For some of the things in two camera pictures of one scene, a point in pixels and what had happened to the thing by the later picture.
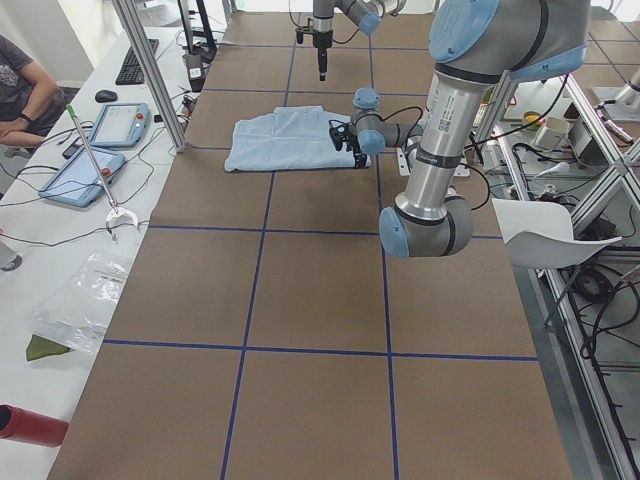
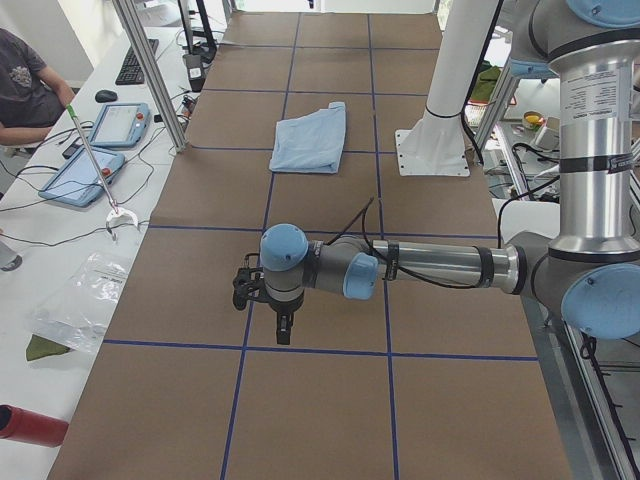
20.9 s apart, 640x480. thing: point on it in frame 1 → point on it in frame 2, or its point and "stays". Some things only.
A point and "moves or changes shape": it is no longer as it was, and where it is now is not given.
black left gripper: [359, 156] → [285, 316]
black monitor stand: [199, 41] stays
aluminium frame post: [128, 16] stays
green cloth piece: [39, 348] stays
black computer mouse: [105, 95] stays
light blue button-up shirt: [292, 137] moves or changes shape
